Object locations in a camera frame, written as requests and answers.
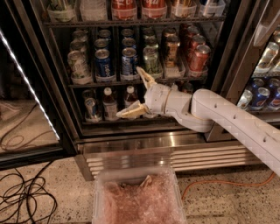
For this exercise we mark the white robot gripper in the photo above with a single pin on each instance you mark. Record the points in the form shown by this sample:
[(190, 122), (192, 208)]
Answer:
[(155, 98)]

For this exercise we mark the blue pepsi can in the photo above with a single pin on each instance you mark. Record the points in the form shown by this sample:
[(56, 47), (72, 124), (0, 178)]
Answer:
[(129, 61), (103, 63)]

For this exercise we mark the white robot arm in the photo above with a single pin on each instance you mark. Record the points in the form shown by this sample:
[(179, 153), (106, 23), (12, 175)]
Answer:
[(200, 110)]

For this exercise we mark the brown drink bottle middle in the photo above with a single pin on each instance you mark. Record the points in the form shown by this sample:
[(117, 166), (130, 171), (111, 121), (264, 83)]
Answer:
[(130, 96)]

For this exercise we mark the brown drink bottle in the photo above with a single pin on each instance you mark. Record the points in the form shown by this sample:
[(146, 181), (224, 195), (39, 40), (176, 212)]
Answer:
[(109, 104), (130, 96)]

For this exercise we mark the brown can bottom right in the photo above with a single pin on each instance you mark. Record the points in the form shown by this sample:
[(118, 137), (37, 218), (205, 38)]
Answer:
[(187, 88)]

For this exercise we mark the blue pepsi can left front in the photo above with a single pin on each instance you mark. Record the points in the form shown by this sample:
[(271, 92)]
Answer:
[(103, 63)]

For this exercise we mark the small blue can bottom shelf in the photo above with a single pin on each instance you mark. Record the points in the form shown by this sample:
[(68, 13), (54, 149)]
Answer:
[(92, 110)]

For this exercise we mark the brown gold can front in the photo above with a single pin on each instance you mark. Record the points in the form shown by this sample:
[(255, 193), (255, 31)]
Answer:
[(171, 51)]

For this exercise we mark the red can front right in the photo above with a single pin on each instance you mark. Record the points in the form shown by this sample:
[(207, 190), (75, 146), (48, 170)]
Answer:
[(199, 58)]

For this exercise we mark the white green can front left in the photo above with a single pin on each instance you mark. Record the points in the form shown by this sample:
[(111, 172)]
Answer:
[(78, 64)]

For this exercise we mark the steel fridge bottom grille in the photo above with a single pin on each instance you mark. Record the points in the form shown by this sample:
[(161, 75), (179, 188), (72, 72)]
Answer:
[(182, 153)]

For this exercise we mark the right glass fridge door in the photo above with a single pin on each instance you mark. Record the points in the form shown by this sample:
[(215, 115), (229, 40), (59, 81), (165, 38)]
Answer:
[(243, 56)]

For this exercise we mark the open glass fridge door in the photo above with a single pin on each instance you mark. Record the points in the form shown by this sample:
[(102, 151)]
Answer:
[(35, 112)]

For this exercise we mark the clear water bottle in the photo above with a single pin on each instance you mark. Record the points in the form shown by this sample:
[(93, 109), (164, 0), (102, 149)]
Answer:
[(174, 87)]

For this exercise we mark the brown drink bottle left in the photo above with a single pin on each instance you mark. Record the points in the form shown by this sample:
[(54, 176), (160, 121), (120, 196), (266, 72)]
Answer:
[(109, 104)]

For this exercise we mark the red coca-cola bottle right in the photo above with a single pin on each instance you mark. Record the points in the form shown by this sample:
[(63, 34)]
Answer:
[(154, 9)]

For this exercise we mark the red coca-cola bottle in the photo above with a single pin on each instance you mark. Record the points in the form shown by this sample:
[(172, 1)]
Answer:
[(123, 9), (154, 9)]

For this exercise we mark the red coca-cola bottle left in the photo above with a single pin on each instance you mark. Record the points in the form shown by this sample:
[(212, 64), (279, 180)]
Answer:
[(123, 9)]

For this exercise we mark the clear plastic bin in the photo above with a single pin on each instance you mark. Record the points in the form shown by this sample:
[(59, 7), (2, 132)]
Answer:
[(148, 195)]

